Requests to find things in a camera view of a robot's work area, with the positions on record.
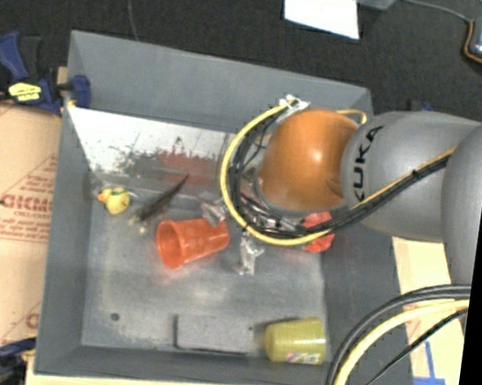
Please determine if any orange plastic cup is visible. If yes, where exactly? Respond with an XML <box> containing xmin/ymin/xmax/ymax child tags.
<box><xmin>151</xmin><ymin>211</ymin><xmax>234</xmax><ymax>278</ymax></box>

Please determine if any grey flat block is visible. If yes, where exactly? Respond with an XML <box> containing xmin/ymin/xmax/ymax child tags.
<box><xmin>168</xmin><ymin>310</ymin><xmax>267</xmax><ymax>362</ymax></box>

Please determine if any brown cardboard board, red print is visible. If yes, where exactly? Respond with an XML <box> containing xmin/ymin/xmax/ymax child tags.
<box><xmin>0</xmin><ymin>90</ymin><xmax>71</xmax><ymax>364</ymax></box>

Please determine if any grey metal bin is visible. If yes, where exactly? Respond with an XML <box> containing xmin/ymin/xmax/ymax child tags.
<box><xmin>23</xmin><ymin>29</ymin><xmax>458</xmax><ymax>385</ymax></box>

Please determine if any red crumpled plastic thing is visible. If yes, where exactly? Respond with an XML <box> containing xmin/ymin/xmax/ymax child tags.
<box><xmin>297</xmin><ymin>209</ymin><xmax>339</xmax><ymax>257</ymax></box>

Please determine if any yellow rubber duck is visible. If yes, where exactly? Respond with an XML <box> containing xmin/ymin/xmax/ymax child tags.
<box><xmin>94</xmin><ymin>183</ymin><xmax>134</xmax><ymax>218</ymax></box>

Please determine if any yellow-green plastic cup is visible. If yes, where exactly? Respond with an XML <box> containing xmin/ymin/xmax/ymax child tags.
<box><xmin>260</xmin><ymin>310</ymin><xmax>331</xmax><ymax>371</ymax></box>

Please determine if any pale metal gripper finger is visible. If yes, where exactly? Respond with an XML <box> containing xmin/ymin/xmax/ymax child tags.
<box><xmin>234</xmin><ymin>230</ymin><xmax>268</xmax><ymax>280</ymax></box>
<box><xmin>195</xmin><ymin>195</ymin><xmax>230</xmax><ymax>226</ymax></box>

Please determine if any dark brown feather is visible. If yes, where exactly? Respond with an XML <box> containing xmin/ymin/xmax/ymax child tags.
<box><xmin>128</xmin><ymin>167</ymin><xmax>191</xmax><ymax>237</ymax></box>

